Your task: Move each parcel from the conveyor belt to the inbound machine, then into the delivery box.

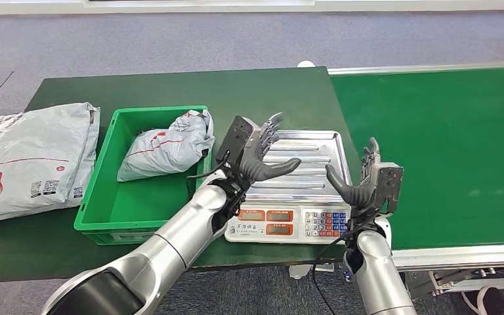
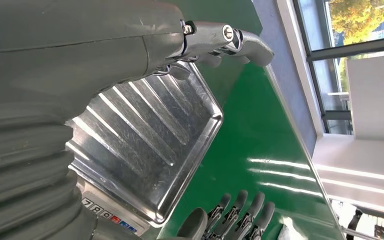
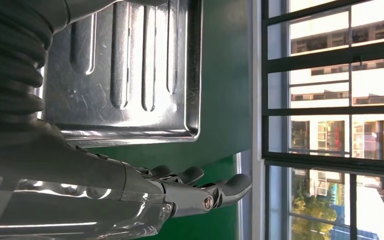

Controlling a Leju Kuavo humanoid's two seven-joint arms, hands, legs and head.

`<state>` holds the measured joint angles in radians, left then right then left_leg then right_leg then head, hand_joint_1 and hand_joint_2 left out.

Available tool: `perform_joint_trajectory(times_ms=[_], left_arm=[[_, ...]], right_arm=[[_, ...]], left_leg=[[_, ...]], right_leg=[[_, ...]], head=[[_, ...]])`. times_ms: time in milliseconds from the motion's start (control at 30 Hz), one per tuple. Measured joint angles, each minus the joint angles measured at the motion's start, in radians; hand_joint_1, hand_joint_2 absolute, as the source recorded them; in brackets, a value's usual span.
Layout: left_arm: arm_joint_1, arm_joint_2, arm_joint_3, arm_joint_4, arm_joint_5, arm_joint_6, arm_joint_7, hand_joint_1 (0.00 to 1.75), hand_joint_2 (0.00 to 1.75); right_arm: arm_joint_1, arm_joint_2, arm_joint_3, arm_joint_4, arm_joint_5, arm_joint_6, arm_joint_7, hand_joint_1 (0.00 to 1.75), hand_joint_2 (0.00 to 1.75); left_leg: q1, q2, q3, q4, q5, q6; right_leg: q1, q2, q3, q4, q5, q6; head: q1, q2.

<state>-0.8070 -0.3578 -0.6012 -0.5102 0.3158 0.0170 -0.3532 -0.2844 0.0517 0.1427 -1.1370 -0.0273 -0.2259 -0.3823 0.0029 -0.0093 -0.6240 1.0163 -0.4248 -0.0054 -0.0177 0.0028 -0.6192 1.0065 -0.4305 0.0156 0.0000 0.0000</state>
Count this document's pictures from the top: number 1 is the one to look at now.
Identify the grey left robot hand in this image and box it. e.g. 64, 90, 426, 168
239, 112, 302, 184

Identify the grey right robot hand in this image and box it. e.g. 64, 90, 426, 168
325, 136, 381, 209

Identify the grey parcel bag red print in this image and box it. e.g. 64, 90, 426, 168
117, 109, 216, 182

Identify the green conveyor belt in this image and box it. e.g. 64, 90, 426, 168
330, 67, 504, 251

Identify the large flat grey parcel bag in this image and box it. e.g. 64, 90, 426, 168
0, 102, 101, 229

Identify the steel weighing tray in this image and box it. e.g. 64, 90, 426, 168
234, 129, 353, 205

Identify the white electronic scale body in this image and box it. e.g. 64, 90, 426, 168
224, 201, 352, 245

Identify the green plastic crate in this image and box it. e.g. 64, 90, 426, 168
73, 105, 214, 245

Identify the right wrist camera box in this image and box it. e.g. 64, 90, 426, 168
371, 161, 404, 216

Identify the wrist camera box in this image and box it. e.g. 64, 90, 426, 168
371, 161, 404, 216
215, 115, 262, 168

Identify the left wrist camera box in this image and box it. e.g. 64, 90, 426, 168
215, 115, 262, 168

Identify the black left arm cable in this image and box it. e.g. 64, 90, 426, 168
186, 150, 231, 180

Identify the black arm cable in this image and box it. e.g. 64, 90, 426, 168
312, 217, 379, 315
186, 150, 231, 180

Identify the grey table foot bracket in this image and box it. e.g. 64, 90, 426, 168
289, 263, 335, 280

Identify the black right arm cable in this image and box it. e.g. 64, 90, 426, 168
312, 217, 379, 315

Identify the aluminium conveyor frame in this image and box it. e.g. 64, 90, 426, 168
327, 60, 504, 297

